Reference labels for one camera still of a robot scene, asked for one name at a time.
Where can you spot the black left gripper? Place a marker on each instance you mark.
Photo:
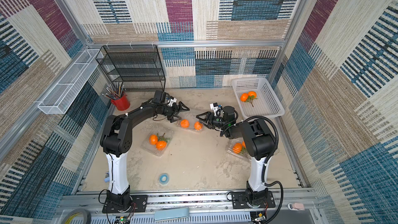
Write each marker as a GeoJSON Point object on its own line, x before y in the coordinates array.
{"type": "Point", "coordinates": [173, 118]}

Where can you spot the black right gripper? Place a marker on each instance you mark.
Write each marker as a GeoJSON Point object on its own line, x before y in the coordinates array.
{"type": "Point", "coordinates": [211, 119]}

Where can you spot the clear clamshell container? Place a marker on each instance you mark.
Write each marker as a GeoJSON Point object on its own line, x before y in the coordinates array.
{"type": "Point", "coordinates": [244, 153]}
{"type": "Point", "coordinates": [192, 119]}
{"type": "Point", "coordinates": [194, 103]}
{"type": "Point", "coordinates": [158, 140]}

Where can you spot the orange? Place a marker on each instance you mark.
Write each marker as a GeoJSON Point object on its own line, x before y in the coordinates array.
{"type": "Point", "coordinates": [252, 94]}
{"type": "Point", "coordinates": [244, 97]}

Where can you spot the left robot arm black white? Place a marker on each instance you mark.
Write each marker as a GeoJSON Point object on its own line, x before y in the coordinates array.
{"type": "Point", "coordinates": [117, 140]}

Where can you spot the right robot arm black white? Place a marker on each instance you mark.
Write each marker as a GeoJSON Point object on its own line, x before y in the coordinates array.
{"type": "Point", "coordinates": [261, 139]}

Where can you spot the white plastic perforated basket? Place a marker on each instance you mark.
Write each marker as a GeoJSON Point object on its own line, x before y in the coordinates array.
{"type": "Point", "coordinates": [266, 102]}

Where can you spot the red cup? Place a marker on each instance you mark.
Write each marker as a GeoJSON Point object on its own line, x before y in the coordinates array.
{"type": "Point", "coordinates": [121, 104]}

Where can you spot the blue tape roll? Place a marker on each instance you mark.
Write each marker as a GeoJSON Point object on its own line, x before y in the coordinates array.
{"type": "Point", "coordinates": [164, 179]}

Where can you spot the light blue flat case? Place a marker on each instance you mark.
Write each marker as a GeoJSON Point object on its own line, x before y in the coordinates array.
{"type": "Point", "coordinates": [171, 214]}

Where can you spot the small pink white object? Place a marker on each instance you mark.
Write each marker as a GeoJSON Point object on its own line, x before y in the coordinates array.
{"type": "Point", "coordinates": [296, 206]}

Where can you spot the grey tape roll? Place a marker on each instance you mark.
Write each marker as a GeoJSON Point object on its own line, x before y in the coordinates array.
{"type": "Point", "coordinates": [80, 212]}

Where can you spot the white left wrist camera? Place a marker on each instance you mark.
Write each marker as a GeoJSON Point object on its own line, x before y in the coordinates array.
{"type": "Point", "coordinates": [171, 101]}

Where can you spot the black wire shelf rack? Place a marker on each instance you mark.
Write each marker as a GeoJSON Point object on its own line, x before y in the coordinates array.
{"type": "Point", "coordinates": [136, 68]}

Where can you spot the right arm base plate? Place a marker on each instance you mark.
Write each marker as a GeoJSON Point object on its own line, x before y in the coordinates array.
{"type": "Point", "coordinates": [251, 199]}

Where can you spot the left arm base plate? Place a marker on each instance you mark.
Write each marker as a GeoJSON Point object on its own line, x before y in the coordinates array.
{"type": "Point", "coordinates": [115, 204]}

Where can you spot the white wire mesh wall tray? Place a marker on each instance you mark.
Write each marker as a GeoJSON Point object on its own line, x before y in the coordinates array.
{"type": "Point", "coordinates": [61, 96]}

